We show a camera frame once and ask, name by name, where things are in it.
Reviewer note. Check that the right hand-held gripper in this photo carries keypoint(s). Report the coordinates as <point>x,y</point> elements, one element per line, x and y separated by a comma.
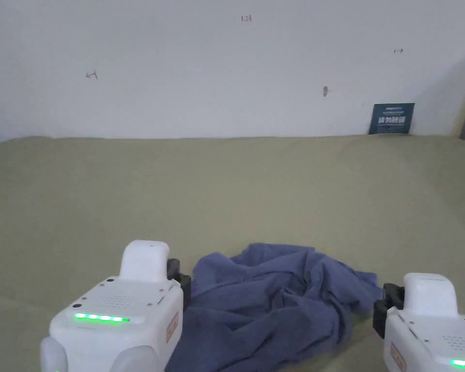
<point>430,321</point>

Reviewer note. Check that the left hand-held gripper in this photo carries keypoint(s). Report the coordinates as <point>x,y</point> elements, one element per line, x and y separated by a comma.
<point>116,310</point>

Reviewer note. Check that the dark blue shirt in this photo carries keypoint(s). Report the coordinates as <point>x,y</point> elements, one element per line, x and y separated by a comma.
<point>271,302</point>

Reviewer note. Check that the bed with pale green sheet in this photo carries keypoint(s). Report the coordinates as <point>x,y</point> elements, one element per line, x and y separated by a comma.
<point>217,186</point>

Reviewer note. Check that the dark blue printed card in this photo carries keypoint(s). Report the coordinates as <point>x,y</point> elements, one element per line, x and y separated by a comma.
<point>391,119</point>

